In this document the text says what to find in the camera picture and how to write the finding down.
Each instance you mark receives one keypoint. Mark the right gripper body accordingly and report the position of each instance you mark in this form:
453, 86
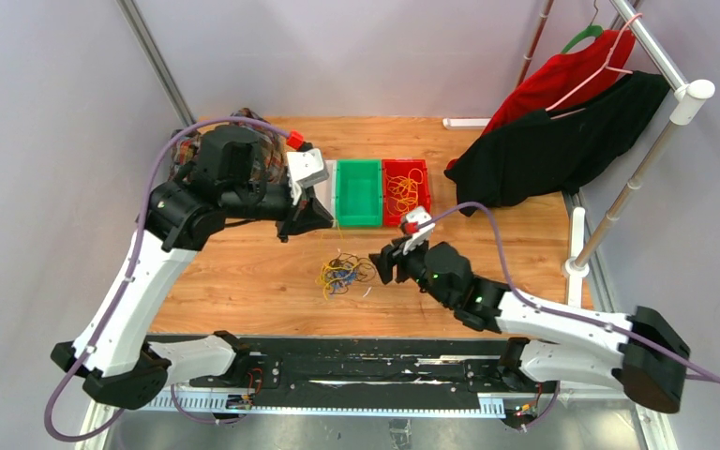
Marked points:
411, 266

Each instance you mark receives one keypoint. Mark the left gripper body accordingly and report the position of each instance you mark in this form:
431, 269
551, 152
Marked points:
259, 201

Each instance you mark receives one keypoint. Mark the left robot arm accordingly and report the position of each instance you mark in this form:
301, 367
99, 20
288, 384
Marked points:
118, 364

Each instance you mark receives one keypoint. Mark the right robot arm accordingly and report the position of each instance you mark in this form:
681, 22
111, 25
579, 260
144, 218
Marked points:
550, 342

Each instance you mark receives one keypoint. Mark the white plastic bin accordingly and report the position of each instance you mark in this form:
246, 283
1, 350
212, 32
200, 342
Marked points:
326, 190

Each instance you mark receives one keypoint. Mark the green plastic bin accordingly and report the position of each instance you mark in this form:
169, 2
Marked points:
359, 193

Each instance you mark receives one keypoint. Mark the red plastic bin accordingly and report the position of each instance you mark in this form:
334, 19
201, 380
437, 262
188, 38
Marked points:
405, 186

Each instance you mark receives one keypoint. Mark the plaid flannel shirt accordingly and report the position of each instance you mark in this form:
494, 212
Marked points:
243, 153

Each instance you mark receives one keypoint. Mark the black shirt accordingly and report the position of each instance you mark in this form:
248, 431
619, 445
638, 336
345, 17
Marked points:
548, 151

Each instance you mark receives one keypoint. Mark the red shirt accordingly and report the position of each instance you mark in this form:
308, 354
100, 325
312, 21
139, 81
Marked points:
572, 78

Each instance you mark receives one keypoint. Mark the green hanger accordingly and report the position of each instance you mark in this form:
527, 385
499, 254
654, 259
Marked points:
592, 30

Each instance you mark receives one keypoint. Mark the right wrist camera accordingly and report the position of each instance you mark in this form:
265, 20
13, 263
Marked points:
418, 226

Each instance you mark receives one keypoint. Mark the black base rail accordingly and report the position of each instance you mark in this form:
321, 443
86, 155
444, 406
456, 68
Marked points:
376, 373

